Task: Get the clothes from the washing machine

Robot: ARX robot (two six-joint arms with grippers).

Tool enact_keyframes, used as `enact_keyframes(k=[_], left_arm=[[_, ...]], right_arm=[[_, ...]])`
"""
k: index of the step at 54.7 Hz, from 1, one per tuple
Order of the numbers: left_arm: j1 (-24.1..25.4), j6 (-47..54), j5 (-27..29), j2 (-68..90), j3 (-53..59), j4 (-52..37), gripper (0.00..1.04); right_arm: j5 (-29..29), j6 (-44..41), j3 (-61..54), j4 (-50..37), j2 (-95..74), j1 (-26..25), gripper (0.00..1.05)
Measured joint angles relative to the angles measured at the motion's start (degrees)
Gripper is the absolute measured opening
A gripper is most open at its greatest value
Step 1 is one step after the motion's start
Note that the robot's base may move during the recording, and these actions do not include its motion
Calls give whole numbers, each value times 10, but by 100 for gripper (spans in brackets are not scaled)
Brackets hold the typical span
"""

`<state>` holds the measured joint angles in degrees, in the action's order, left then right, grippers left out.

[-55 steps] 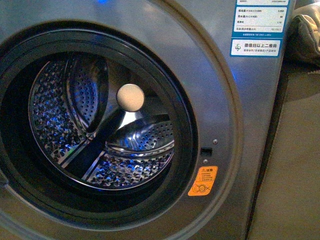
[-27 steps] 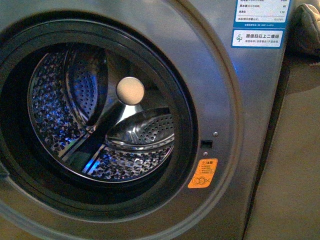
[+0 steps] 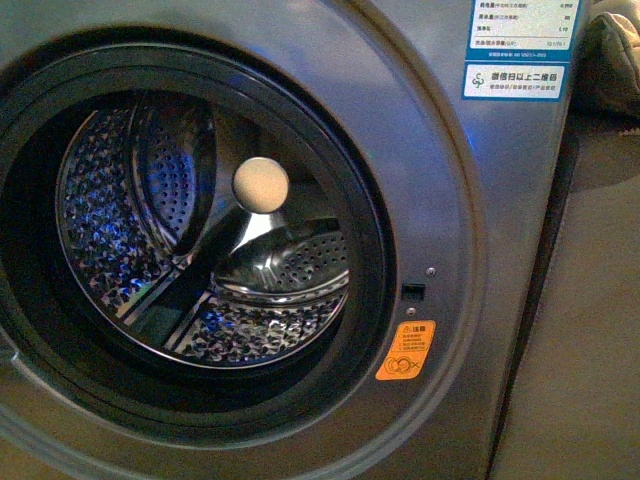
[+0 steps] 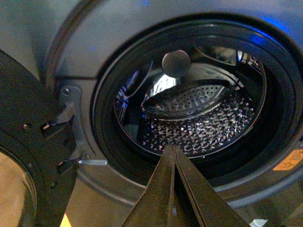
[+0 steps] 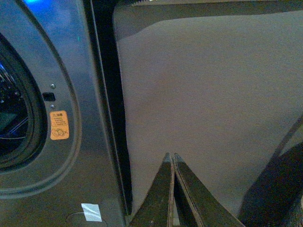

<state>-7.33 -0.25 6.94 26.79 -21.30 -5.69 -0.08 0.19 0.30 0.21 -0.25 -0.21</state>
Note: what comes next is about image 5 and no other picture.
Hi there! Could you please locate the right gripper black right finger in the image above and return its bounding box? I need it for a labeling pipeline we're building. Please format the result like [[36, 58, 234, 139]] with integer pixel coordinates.
[[174, 153, 244, 227]]

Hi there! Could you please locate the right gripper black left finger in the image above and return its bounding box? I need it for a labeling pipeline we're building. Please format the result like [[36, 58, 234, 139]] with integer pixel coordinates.
[[129, 153, 175, 227]]

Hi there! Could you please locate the dark grey washing machine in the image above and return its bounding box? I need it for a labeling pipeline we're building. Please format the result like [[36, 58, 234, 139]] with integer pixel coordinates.
[[0, 0, 128, 227]]

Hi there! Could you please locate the white tape patch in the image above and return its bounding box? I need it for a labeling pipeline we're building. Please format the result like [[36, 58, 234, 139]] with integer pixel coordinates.
[[81, 203, 103, 222]]

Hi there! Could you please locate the orange warning sticker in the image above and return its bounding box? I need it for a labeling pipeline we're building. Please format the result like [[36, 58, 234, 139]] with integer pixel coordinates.
[[50, 110, 70, 140]]

